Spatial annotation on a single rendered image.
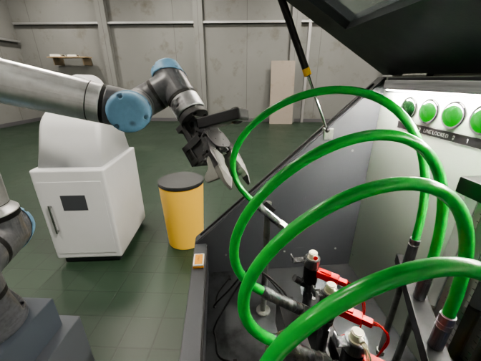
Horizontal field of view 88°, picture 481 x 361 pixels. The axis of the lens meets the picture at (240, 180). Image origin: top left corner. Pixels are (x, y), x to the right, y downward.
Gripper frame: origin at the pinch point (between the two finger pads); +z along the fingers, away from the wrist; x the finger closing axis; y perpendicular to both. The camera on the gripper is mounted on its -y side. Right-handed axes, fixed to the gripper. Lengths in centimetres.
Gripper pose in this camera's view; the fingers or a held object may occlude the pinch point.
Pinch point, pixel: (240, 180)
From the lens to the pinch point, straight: 55.1
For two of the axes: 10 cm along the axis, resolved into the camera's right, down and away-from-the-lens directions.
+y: -7.0, 5.3, 4.8
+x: -5.1, 1.1, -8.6
